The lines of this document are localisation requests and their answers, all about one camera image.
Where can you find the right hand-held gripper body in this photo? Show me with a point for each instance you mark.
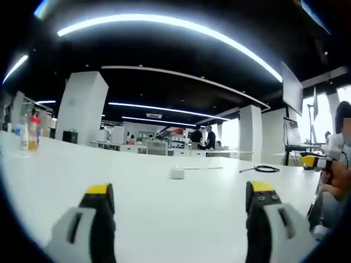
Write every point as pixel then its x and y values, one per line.
pixel 334 148

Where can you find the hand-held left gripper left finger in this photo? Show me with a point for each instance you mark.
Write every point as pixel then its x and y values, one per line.
pixel 90 235

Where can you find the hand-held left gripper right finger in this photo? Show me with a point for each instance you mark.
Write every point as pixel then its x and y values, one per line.
pixel 263 233

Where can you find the white charger adapter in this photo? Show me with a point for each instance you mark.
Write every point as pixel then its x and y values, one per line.
pixel 176 173

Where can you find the white desk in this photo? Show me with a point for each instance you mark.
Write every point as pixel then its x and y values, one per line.
pixel 164 208

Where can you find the person's right hand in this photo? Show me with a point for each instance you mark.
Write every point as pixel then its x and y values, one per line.
pixel 338 178

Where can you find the black stand table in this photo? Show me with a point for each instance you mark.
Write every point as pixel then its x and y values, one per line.
pixel 301 148

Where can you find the open laptop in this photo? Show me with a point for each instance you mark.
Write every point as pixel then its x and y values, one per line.
pixel 293 131

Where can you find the person's own body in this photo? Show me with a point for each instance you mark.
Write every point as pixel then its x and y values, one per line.
pixel 331 211

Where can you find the hanging monitor screen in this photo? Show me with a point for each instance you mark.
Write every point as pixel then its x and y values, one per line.
pixel 293 90

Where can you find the black box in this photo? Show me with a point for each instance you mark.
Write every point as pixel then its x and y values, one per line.
pixel 70 136

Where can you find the white chair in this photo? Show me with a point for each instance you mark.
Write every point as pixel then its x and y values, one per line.
pixel 157 148

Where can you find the orange drink bottle red cap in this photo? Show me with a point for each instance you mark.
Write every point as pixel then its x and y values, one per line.
pixel 33 134

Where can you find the white drink bottle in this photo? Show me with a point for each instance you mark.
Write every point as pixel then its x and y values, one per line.
pixel 23 138

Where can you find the short ceiling light strip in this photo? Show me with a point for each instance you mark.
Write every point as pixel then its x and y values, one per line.
pixel 15 69

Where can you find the long ceiling light strip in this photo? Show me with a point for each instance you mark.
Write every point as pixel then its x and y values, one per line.
pixel 175 22

